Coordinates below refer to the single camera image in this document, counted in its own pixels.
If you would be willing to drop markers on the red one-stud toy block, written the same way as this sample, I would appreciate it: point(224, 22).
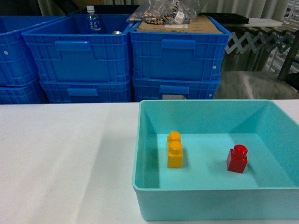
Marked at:
point(237, 159)

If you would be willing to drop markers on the yellow two-stud toy block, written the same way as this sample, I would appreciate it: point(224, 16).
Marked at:
point(175, 154)

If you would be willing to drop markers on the blue crate bottom middle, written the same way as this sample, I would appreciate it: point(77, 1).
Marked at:
point(75, 92)

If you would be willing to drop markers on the blue crate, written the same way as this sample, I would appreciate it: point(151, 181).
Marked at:
point(64, 50)
point(147, 89)
point(75, 92)
point(17, 65)
point(194, 53)
point(31, 93)

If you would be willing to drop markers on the blue crate bottom right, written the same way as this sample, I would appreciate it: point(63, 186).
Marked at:
point(147, 89)

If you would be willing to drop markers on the blue crate top right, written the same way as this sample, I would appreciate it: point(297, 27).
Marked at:
point(194, 53)

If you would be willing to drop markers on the silver metal can top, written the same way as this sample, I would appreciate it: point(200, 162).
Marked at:
point(116, 32)

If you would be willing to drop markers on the light blue plastic bin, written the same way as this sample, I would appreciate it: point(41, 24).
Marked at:
point(203, 189)

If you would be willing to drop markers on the clear bag of parts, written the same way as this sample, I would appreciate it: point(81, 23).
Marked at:
point(167, 12)

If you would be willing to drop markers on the clear water bottle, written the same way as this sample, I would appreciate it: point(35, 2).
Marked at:
point(92, 21)

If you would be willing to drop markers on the brown cardboard sheet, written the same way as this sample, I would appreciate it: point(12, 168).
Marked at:
point(182, 25)

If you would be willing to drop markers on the blue crate top middle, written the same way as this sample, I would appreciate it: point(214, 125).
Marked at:
point(64, 50)

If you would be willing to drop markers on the blue crate bottom left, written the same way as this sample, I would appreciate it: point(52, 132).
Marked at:
point(31, 93)

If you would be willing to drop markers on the black tray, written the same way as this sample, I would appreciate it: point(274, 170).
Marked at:
point(228, 18)

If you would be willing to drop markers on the blue crate top left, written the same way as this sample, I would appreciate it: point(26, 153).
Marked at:
point(17, 65)

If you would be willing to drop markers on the white foam board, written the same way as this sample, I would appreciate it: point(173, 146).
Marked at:
point(256, 22)

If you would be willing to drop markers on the expandable roller conveyor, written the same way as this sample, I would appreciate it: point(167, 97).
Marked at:
point(255, 39)

